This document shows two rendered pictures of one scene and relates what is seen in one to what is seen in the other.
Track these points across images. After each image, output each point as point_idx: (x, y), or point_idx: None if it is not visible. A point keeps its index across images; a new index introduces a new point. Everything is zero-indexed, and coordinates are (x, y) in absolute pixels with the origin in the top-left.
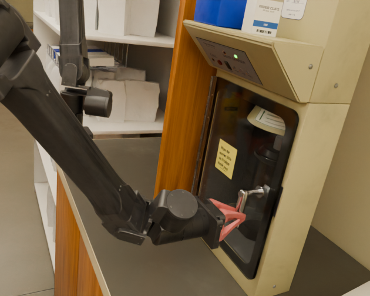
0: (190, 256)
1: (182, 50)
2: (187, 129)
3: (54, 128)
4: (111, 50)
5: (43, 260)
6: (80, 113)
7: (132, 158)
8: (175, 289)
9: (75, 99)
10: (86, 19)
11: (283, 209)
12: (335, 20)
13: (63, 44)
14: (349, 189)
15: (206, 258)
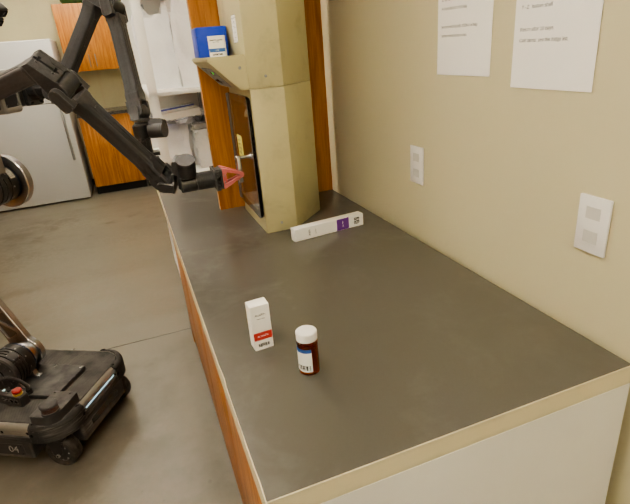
0: (236, 222)
1: (203, 80)
2: (225, 136)
3: (102, 122)
4: (202, 102)
5: (185, 310)
6: (147, 138)
7: None
8: (218, 234)
9: (141, 128)
10: (172, 79)
11: (262, 162)
12: (244, 38)
13: (126, 93)
14: (360, 159)
15: (248, 221)
